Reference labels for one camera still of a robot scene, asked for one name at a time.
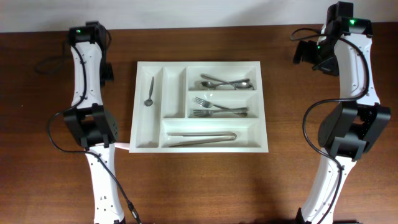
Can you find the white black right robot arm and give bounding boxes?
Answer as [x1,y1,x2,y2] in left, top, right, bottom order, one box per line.
[290,1,391,223]

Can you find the white plastic cutlery tray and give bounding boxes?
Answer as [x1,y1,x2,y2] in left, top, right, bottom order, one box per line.
[129,61,269,153]

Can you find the small steel teaspoon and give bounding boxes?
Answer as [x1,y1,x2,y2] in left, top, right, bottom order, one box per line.
[144,77,154,107]

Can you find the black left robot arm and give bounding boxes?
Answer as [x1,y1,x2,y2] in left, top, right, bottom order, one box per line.
[63,21,126,224]

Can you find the steel fork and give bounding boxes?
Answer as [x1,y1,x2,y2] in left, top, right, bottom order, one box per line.
[192,108,248,117]
[194,97,248,117]

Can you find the pink plastic knife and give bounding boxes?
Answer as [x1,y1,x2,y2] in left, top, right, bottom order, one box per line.
[114,142,130,151]

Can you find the large steel spoon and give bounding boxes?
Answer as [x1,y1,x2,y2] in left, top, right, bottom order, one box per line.
[198,79,254,90]

